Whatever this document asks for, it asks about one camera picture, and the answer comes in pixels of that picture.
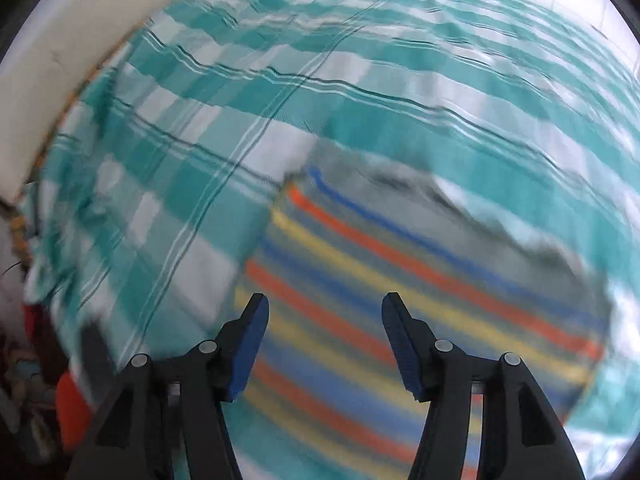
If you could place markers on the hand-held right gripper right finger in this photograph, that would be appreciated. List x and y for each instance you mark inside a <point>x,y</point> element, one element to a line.
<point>402,350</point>

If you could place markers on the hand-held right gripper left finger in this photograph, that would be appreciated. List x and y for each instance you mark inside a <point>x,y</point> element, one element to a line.
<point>247,350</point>

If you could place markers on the striped small garment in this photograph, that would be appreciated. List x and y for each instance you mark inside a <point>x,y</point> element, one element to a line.
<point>350,285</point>

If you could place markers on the orange red object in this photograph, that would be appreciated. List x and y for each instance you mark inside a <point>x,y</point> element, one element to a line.
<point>72,410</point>

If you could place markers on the red cloth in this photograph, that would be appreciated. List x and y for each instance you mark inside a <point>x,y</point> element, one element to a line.
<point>36,330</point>

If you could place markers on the teal checked bed sheet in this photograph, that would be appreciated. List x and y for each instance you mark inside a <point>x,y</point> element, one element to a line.
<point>400,60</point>

